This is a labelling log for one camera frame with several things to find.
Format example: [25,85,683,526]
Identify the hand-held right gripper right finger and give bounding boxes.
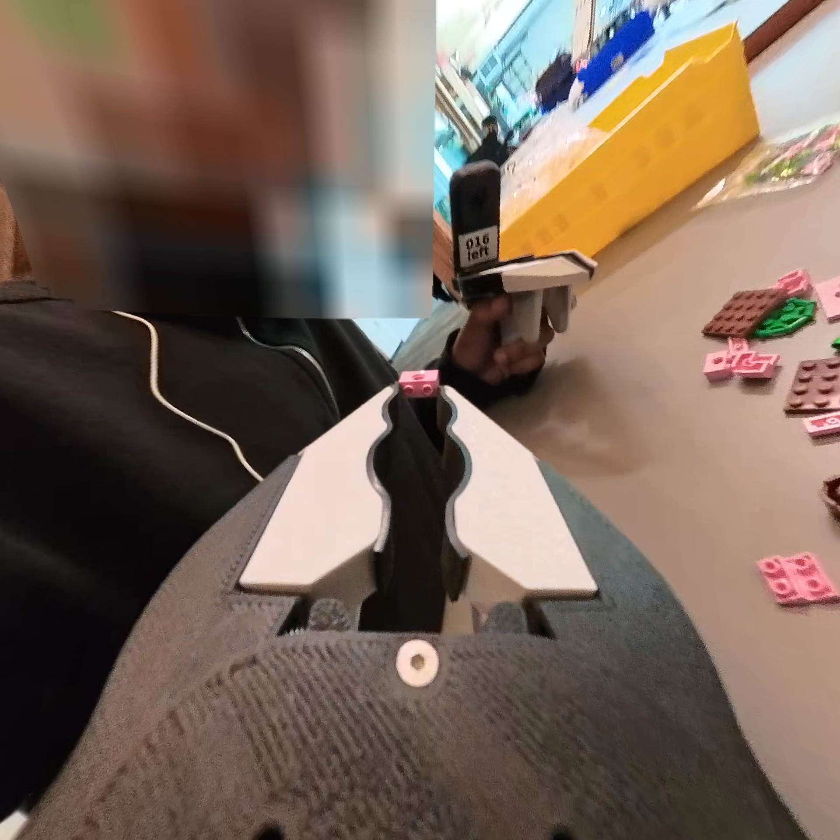
[438,385,600,611]

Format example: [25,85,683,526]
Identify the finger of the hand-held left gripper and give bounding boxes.
[499,251,599,294]

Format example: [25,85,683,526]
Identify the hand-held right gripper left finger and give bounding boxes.
[238,384,404,601]

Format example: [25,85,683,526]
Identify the brown square plate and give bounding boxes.
[784,357,840,416]
[702,289,791,340]

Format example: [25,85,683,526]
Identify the pile of pink toy bricks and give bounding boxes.
[702,269,840,608]

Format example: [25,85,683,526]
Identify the small clear plastic bag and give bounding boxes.
[696,125,840,210]

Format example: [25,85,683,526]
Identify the person's left hand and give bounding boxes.
[453,298,547,388]

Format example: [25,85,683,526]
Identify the crumpled clear plastic bags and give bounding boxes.
[505,121,595,198]

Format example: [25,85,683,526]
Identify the yellow plastic bin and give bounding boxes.
[502,23,762,263]

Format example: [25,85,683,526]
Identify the blue plastic bin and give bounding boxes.
[577,13,657,93]

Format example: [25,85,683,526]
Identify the green web piece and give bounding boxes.
[753,297,819,340]

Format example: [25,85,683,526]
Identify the wooden post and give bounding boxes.
[433,213,460,303]

